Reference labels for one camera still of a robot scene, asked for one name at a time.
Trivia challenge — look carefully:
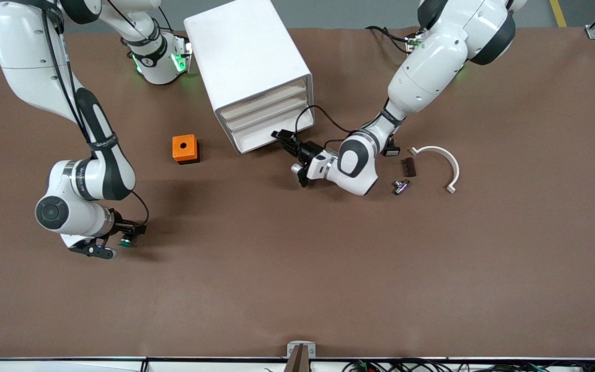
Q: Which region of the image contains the green mushroom push button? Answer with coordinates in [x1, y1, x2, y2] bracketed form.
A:
[118, 227, 142, 247]

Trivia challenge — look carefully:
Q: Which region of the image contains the white plastic drawer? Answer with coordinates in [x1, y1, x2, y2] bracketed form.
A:
[220, 83, 308, 120]
[230, 106, 311, 141]
[225, 94, 309, 131]
[236, 121, 290, 153]

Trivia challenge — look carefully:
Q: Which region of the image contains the white drawer cabinet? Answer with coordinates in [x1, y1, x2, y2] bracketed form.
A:
[183, 0, 315, 156]

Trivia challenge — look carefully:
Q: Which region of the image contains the orange box with hole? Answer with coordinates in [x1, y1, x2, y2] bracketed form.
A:
[172, 134, 200, 165]

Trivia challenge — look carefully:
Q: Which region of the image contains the brown table cover mat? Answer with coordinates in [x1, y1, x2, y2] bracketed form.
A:
[0, 26, 595, 361]

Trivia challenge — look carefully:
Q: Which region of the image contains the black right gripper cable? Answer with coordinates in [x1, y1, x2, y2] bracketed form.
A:
[42, 8, 150, 228]

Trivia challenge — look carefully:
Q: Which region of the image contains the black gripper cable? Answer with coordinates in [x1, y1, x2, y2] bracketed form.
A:
[294, 104, 363, 151]
[42, 8, 150, 228]

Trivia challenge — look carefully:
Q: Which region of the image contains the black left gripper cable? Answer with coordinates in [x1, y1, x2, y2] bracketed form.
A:
[294, 104, 363, 151]

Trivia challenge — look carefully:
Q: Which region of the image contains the white curved plastic bracket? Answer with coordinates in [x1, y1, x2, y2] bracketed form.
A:
[410, 146, 461, 195]

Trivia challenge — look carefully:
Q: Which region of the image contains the black arm base cable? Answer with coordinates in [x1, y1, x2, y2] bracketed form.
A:
[365, 25, 417, 53]

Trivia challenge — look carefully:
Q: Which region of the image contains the grey table edge bracket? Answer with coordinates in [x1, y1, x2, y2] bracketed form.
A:
[286, 340, 317, 372]

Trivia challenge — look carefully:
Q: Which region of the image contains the bundle of cables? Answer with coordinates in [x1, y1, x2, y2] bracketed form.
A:
[264, 358, 595, 372]

